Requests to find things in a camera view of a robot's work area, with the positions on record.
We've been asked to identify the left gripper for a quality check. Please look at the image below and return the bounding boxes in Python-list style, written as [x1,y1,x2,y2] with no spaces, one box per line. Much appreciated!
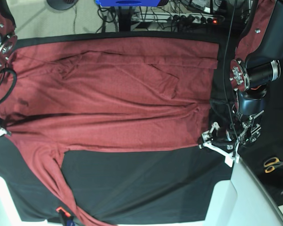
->
[198,122,261,151]

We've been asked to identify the red long-sleeve T-shirt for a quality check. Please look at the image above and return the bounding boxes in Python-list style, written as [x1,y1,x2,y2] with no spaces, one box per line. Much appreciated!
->
[0,37,219,226]

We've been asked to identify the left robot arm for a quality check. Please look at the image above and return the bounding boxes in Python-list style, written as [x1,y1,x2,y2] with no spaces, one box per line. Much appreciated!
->
[199,0,283,156]

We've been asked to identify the black table cloth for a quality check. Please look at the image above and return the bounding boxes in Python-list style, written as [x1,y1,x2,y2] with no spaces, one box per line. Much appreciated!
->
[0,32,283,222]

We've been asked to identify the blue clamp at bottom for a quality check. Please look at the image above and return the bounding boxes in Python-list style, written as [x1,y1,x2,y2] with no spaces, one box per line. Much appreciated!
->
[56,207,76,226]

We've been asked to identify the white power strip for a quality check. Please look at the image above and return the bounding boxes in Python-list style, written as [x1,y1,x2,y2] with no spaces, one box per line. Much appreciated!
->
[131,12,225,25]

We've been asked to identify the blue plastic box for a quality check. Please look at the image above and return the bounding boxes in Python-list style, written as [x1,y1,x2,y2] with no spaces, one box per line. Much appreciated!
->
[95,0,160,7]

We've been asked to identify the black looped cable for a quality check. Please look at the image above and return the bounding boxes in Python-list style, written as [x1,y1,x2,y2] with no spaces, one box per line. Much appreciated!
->
[0,67,17,106]

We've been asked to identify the yellow-handled scissors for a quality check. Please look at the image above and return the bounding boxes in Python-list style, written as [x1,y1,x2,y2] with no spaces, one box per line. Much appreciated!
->
[263,157,283,174]

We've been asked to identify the black stand post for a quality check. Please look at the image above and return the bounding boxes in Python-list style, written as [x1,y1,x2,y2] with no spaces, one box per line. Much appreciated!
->
[117,6,136,32]

